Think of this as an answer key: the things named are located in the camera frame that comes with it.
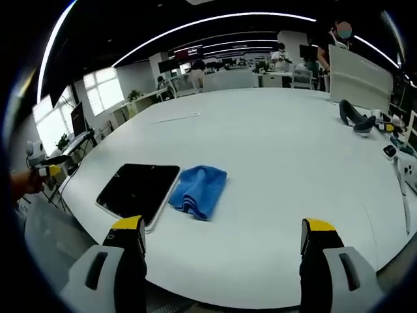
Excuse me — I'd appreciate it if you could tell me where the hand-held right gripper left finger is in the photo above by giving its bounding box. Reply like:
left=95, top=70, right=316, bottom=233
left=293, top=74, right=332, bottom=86
left=60, top=215, right=148, bottom=313

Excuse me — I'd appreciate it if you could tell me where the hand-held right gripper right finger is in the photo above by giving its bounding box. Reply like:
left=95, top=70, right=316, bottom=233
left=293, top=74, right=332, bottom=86
left=299, top=218, right=385, bottom=313

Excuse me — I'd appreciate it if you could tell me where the black tablet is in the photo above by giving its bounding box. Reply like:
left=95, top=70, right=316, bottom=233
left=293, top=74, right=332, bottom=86
left=95, top=163, right=181, bottom=234

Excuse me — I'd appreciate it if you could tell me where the blue cleaning cloth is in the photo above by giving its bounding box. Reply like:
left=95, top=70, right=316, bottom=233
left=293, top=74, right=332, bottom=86
left=167, top=165, right=228, bottom=222

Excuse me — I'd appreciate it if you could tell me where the person's left hand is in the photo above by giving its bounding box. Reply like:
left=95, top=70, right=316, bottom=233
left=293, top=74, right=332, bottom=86
left=10, top=169, right=46, bottom=198

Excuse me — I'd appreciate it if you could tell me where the potted green plant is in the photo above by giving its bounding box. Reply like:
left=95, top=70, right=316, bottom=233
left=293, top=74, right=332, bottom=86
left=55, top=132, right=70, bottom=154
left=126, top=89, right=143, bottom=113

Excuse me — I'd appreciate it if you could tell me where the black monitor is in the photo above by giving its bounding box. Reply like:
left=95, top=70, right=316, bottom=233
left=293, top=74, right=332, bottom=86
left=70, top=101, right=88, bottom=138

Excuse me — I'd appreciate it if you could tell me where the white game controller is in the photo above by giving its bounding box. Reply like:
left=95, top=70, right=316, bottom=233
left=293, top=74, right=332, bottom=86
left=395, top=155, right=417, bottom=193

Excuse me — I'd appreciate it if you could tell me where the white strip on table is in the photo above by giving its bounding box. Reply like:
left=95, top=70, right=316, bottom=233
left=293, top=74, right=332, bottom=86
left=149, top=111, right=203, bottom=125

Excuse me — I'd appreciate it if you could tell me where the dark grey curved object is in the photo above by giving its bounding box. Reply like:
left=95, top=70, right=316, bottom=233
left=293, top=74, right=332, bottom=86
left=339, top=99, right=377, bottom=134

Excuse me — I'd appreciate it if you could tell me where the white office chair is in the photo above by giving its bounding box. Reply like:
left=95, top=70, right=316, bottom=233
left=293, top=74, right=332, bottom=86
left=291, top=67, right=315, bottom=89

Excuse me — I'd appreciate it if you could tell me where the white partition panel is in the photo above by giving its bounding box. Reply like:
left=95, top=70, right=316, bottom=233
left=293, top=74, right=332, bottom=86
left=328, top=44, right=394, bottom=115

